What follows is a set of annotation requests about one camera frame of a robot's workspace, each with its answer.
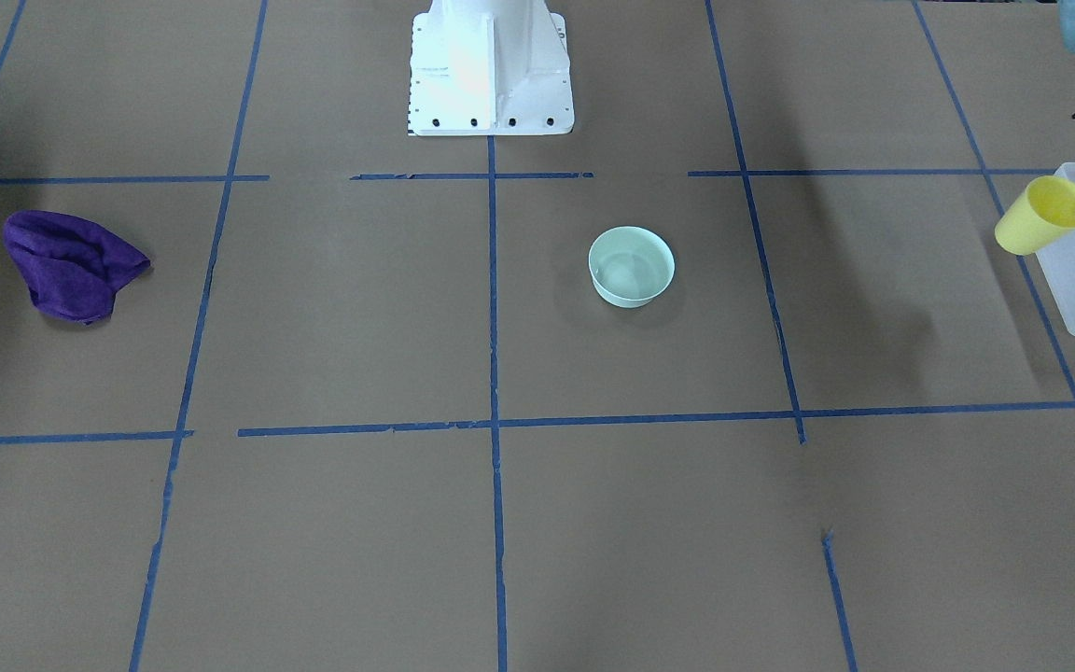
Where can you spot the yellow plastic cup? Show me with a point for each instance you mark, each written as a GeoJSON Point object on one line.
{"type": "Point", "coordinates": [1040, 215]}

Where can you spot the purple microfibre cloth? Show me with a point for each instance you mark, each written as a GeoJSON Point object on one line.
{"type": "Point", "coordinates": [73, 268]}

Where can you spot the pale green bowl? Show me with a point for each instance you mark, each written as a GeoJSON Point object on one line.
{"type": "Point", "coordinates": [630, 266]}

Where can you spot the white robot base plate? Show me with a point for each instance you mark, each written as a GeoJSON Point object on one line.
{"type": "Point", "coordinates": [490, 68]}

